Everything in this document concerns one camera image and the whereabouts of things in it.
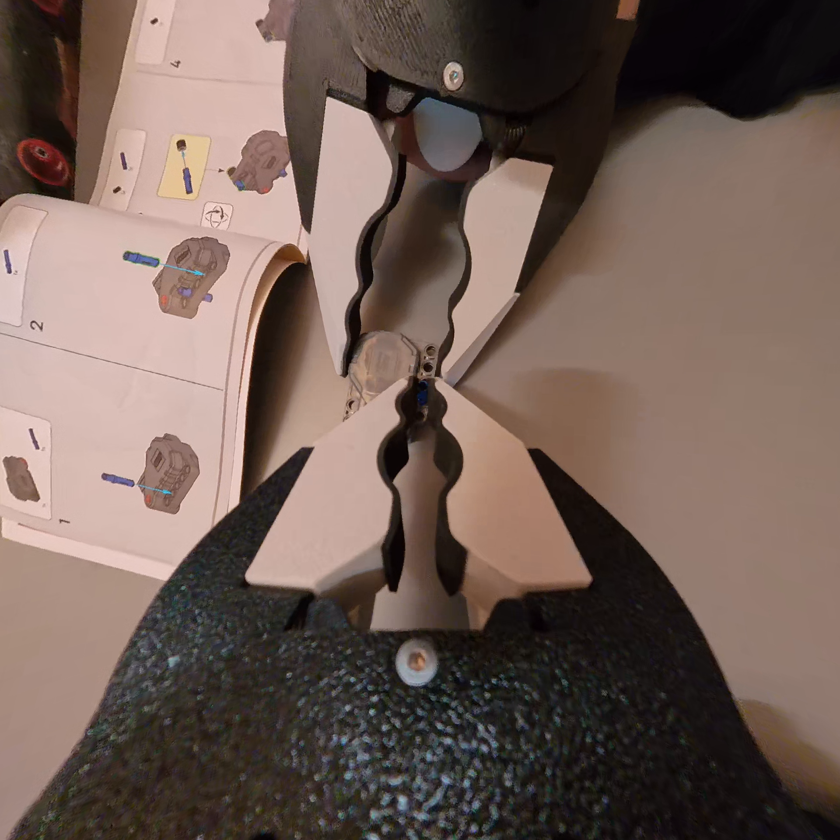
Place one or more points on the blue plastic connector pin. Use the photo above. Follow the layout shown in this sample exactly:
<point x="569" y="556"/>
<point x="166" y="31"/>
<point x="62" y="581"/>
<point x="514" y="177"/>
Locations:
<point x="422" y="392"/>

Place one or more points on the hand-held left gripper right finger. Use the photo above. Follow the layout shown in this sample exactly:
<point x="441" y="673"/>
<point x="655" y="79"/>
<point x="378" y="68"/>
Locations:
<point x="518" y="518"/>

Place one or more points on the grey toy motor block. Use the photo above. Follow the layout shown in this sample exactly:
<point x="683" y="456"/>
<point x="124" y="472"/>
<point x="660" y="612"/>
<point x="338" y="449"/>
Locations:
<point x="380" y="364"/>

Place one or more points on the red plastic wheel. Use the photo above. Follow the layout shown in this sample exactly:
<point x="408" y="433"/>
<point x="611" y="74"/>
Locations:
<point x="44" y="161"/>

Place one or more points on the dark cloth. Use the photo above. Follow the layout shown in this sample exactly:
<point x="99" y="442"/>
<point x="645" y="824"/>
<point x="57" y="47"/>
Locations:
<point x="722" y="46"/>

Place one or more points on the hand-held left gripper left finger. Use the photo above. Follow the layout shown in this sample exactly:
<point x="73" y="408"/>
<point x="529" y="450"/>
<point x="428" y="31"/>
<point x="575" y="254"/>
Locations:
<point x="328" y="518"/>

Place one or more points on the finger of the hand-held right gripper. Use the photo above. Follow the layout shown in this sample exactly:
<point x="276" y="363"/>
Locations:
<point x="505" y="223"/>
<point x="344" y="197"/>

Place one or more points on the open instruction booklet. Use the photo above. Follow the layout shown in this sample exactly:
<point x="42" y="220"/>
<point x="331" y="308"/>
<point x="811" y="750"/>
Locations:
<point x="98" y="328"/>

